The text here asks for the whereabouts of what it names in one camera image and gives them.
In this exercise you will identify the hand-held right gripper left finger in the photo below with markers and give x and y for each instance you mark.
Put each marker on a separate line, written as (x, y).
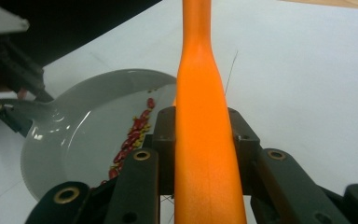
(136, 186)

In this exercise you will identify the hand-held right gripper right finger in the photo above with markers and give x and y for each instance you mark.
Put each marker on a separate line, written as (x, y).
(279, 186)

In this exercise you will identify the pile of red beans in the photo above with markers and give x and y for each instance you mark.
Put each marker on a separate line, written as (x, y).
(135, 124)

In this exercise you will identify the grey dustpan with orange edge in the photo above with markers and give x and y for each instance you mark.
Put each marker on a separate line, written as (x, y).
(84, 140)

